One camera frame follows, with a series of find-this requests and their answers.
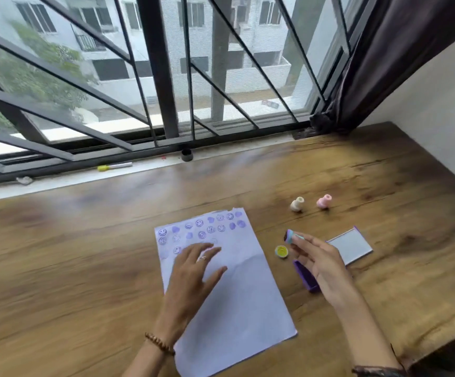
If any person's left hand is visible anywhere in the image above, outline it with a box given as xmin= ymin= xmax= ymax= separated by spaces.
xmin=162 ymin=243 xmax=228 ymax=343

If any yellow capped marker pen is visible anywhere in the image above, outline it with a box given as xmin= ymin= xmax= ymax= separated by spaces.
xmin=97 ymin=162 xmax=133 ymax=172

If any green tree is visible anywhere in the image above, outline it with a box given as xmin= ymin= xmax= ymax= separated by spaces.
xmin=0 ymin=21 xmax=98 ymax=130

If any dark wrist bracelet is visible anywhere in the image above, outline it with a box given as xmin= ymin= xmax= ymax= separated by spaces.
xmin=351 ymin=364 xmax=407 ymax=377

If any dark purple curtain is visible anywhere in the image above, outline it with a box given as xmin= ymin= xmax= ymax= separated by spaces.
xmin=309 ymin=0 xmax=455 ymax=135

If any person's left forearm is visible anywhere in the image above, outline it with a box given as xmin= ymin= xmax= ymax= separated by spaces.
xmin=121 ymin=337 xmax=175 ymax=377

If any white apartment building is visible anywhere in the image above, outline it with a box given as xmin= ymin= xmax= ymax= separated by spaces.
xmin=0 ymin=0 xmax=332 ymax=110

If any purple ink pad case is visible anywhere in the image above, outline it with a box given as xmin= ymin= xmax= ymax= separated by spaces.
xmin=293 ymin=226 xmax=374 ymax=292

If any person's right forearm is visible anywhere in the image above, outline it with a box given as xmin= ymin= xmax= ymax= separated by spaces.
xmin=335 ymin=290 xmax=404 ymax=377

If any person's right hand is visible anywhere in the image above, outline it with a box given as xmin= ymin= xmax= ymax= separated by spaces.
xmin=290 ymin=235 xmax=362 ymax=310

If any brown beaded bracelet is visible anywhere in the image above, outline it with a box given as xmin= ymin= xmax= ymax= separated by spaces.
xmin=145 ymin=332 xmax=176 ymax=356

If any black metal window grille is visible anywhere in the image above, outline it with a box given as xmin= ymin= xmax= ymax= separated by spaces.
xmin=0 ymin=0 xmax=354 ymax=189

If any white stamped paper sheet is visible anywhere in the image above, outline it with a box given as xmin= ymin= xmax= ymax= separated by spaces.
xmin=154 ymin=208 xmax=298 ymax=377

